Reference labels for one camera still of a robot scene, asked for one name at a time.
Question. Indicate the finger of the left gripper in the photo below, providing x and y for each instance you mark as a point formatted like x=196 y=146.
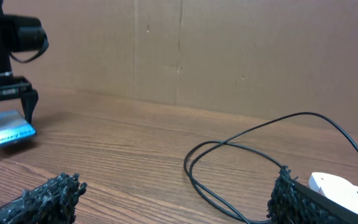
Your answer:
x=29 y=100

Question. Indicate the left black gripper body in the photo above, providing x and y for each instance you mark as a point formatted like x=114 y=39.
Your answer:
x=14 y=87

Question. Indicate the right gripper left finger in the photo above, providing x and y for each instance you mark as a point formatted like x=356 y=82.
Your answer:
x=53 y=202

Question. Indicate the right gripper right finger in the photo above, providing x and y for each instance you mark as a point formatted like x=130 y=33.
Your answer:
x=292 y=202

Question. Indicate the blue-screen smartphone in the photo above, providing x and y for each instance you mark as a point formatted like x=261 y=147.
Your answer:
x=14 y=128

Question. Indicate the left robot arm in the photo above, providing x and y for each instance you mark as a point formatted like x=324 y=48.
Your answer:
x=22 y=39

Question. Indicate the white power strip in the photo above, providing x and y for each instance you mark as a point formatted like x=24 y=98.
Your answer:
x=335 y=188

